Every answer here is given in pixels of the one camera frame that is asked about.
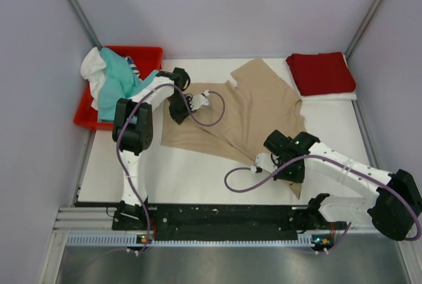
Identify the right aluminium side rail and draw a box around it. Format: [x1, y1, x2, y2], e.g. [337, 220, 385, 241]
[351, 99, 392, 171]

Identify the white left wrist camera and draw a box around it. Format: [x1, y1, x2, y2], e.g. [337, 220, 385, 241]
[189, 90, 210, 111]

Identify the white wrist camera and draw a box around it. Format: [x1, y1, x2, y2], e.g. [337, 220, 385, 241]
[189, 90, 210, 111]
[250, 153, 277, 173]

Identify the folded red t-shirt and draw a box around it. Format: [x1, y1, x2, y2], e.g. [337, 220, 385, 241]
[286, 52, 356, 96]

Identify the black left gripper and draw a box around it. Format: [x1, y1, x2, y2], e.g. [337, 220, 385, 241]
[166, 93, 195, 125]

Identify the aluminium corner post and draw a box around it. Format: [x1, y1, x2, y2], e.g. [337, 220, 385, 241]
[66, 0, 103, 48]
[344, 0, 385, 61]

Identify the folded white t-shirt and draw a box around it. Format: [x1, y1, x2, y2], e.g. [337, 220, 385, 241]
[297, 52, 358, 102]

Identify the right aluminium corner post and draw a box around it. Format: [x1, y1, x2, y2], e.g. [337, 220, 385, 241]
[344, 0, 385, 61]

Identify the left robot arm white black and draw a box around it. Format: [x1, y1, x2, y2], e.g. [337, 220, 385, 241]
[112, 68, 191, 229]

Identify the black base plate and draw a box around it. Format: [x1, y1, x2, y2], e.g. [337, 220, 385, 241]
[111, 202, 334, 241]

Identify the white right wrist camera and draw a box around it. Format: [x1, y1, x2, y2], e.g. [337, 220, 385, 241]
[250, 153, 277, 173]

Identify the light blue cable duct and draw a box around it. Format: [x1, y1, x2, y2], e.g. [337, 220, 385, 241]
[65, 231, 333, 248]

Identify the left aluminium corner post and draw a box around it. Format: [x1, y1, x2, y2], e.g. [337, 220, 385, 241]
[66, 0, 103, 48]

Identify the red plastic bin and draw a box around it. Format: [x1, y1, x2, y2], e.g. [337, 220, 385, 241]
[74, 45, 164, 130]

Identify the aluminium front rail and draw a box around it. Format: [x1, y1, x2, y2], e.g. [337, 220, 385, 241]
[52, 206, 413, 232]

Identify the white t-shirt in bin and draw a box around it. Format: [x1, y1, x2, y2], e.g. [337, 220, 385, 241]
[80, 47, 106, 111]

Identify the red white blue striped shirt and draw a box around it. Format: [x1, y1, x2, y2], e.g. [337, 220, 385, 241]
[125, 56, 142, 81]

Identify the teal t-shirt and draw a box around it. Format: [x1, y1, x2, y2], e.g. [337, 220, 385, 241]
[98, 47, 158, 123]

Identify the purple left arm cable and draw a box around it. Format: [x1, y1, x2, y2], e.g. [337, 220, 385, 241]
[116, 82, 226, 257]

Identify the beige t-shirt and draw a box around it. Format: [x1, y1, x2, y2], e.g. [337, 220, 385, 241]
[159, 58, 307, 200]

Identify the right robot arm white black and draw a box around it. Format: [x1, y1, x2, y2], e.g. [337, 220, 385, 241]
[255, 130, 421, 241]

